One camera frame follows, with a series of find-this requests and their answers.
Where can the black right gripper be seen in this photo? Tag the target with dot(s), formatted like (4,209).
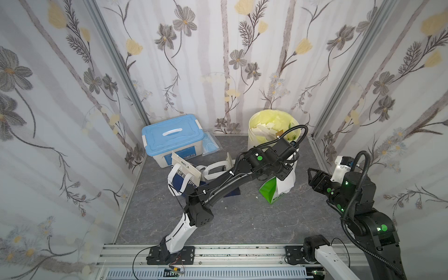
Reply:
(318,180)

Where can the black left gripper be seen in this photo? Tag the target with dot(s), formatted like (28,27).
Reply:
(283,168)

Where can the green white paper bag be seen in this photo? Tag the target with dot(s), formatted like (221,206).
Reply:
(275,188)

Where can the navy paper bag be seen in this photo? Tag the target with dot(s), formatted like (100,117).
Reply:
(178,183)
(213,171)

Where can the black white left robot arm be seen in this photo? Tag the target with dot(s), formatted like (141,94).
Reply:
(275,158)

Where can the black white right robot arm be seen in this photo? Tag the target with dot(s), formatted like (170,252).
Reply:
(350,192)

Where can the torn paper pieces in bin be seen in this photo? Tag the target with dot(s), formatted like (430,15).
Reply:
(266,131)

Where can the cream round trash bin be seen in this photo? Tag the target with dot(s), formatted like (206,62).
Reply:
(273,129)

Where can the yellow-green bin liner bag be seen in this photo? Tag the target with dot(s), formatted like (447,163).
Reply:
(276,120)

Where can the clear blue plastic pouch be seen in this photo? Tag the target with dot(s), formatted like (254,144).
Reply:
(210,144)

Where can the white receipt left bag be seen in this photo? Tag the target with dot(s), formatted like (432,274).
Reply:
(186,168)

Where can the blue lidded storage box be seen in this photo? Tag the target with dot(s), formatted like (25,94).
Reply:
(183,135)

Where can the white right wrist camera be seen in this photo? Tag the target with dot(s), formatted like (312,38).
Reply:
(343,166)

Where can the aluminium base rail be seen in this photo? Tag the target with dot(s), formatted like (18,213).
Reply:
(228,256)

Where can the white slotted cable duct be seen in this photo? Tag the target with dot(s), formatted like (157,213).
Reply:
(210,273)

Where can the right aluminium frame post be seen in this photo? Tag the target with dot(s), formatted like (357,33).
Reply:
(380,19)

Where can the aluminium frame post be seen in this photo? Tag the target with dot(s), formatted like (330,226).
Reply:
(380,19)
(118,61)

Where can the left aluminium frame post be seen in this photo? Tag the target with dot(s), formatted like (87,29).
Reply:
(118,61)

